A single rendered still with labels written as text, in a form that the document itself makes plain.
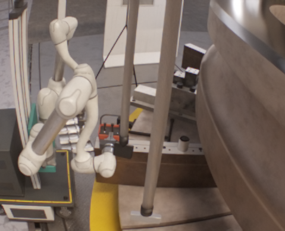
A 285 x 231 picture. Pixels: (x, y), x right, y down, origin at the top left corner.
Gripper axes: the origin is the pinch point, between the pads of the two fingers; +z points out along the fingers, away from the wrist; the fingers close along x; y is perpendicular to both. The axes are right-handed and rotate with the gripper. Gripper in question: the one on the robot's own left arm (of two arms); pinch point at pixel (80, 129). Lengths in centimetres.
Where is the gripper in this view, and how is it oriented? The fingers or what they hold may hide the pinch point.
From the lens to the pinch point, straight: 242.3
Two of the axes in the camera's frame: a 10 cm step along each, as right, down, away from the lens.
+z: -0.9, 8.3, 5.5
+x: -2.1, -5.6, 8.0
